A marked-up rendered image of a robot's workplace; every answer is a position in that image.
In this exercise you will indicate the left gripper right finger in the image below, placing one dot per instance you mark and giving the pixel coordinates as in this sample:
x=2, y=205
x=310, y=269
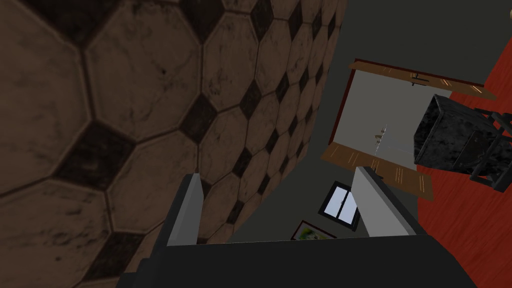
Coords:
x=380, y=212

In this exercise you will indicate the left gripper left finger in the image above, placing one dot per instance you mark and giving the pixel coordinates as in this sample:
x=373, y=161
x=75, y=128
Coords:
x=186, y=216

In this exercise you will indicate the brown wooden door leaf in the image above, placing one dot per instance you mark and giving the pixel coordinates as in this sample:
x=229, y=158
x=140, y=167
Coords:
x=386, y=72
x=408, y=180

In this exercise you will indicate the black framed window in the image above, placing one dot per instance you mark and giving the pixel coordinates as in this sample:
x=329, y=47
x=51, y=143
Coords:
x=338, y=202

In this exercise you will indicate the framed green picture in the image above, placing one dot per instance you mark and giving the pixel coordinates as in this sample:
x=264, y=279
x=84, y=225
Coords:
x=311, y=232

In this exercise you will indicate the black armchair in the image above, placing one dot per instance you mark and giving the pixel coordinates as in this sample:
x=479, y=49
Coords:
x=448, y=132

